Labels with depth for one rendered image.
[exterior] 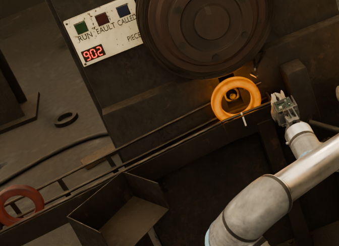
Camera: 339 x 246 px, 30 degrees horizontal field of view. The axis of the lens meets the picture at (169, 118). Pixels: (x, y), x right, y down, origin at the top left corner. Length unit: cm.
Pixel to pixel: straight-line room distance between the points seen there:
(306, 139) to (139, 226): 63
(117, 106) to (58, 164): 184
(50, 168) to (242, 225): 269
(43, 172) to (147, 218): 206
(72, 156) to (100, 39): 198
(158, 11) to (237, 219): 82
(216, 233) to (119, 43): 91
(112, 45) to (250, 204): 95
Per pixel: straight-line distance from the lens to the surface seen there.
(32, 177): 418
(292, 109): 213
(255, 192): 160
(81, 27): 227
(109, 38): 229
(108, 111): 237
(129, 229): 219
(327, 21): 244
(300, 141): 204
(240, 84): 231
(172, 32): 208
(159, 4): 211
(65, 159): 418
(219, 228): 165
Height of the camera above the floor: 182
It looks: 26 degrees down
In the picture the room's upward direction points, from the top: 23 degrees counter-clockwise
